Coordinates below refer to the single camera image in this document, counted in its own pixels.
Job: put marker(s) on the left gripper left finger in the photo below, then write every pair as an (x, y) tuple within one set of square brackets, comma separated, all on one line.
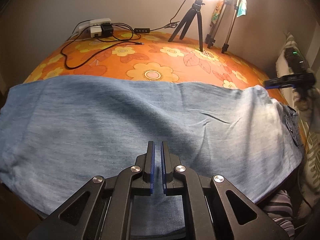
[(143, 183)]

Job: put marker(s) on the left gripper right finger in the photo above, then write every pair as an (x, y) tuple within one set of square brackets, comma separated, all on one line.
[(171, 185)]

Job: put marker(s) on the light blue denim pants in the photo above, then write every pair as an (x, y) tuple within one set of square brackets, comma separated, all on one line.
[(69, 146)]

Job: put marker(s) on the striped sleeve forearm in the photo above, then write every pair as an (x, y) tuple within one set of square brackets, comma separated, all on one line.
[(279, 208)]

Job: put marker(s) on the right gloved hand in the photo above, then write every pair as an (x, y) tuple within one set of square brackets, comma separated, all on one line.
[(307, 103)]

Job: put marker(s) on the colourful cloth on tripod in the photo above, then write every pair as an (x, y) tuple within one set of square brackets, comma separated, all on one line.
[(242, 5)]

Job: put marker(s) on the green striped white pillow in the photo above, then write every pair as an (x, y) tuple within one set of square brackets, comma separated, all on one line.
[(309, 171)]

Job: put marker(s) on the orange floral bedsheet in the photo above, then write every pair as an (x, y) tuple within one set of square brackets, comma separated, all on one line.
[(148, 58)]

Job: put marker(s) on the small black tripod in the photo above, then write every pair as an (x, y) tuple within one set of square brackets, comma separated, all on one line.
[(184, 24)]

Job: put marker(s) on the black power adapter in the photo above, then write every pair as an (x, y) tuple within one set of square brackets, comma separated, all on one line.
[(107, 30)]

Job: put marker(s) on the white power strip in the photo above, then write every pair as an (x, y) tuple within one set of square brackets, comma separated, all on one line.
[(94, 27)]

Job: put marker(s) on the black inline cable switch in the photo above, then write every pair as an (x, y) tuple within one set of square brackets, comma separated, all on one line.
[(142, 30)]

